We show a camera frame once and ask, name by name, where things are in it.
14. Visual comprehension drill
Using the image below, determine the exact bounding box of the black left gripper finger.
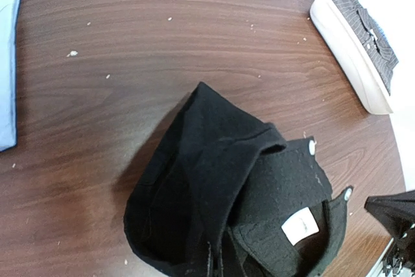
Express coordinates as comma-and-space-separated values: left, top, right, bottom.
364, 190, 414, 250

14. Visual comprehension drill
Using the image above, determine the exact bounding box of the black long sleeve shirt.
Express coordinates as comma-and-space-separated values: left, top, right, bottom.
124, 83, 353, 276

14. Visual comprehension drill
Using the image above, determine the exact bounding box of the white plastic basin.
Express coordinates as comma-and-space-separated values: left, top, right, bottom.
310, 0, 393, 115

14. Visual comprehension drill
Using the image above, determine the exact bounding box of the grey striped shirt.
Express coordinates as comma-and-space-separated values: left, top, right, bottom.
332, 0, 399, 93

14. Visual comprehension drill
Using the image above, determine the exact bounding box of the light blue folded shirt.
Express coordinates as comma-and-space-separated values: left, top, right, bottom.
0, 0, 21, 151

